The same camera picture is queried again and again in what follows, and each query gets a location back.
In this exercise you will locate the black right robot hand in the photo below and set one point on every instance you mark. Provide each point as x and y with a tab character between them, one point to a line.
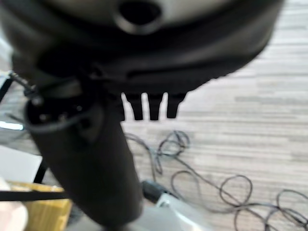
96	156

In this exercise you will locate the wooden shoe rack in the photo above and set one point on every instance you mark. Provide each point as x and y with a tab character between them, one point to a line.
41	204

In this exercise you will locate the silver robot leg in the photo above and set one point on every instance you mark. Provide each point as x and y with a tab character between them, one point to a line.
168	211

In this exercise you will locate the pale pink slipper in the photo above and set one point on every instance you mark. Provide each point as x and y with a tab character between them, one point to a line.
10	214

